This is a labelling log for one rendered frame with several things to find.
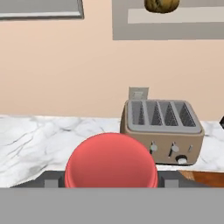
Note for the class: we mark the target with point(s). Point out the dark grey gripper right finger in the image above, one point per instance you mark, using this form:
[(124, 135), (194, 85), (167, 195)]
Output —
[(167, 176)]

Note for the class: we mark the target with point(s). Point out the brown bread loaf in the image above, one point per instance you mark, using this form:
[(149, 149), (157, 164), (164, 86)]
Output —
[(162, 5)]

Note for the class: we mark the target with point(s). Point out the brown wooden cutting board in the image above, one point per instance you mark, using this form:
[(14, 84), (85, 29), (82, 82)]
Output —
[(208, 178)]

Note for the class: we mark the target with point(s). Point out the grey open wall cabinet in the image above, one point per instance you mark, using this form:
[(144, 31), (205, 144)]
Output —
[(169, 30)]

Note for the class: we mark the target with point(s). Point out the grey wall socket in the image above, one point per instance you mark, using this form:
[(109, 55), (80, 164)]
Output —
[(138, 93)]

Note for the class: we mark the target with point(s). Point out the black object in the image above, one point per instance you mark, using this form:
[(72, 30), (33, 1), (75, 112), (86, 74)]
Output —
[(222, 122)]

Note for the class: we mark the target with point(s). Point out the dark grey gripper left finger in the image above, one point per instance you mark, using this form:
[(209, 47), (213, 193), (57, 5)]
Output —
[(54, 176)]

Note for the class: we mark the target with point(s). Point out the red round bowl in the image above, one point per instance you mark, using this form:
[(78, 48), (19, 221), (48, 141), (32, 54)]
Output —
[(110, 162)]

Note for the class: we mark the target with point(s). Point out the beige four-slot toaster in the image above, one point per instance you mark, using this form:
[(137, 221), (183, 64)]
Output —
[(163, 140)]

